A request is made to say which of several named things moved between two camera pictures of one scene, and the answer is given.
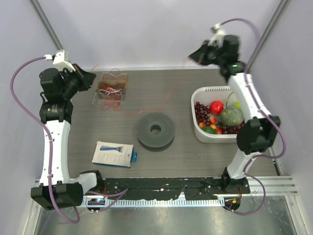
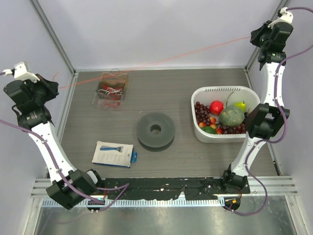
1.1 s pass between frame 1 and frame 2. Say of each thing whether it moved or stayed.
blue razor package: stayed
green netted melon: stayed
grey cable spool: stayed
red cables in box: stayed
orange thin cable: moved
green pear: stayed
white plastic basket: stayed
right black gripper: moved
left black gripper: moved
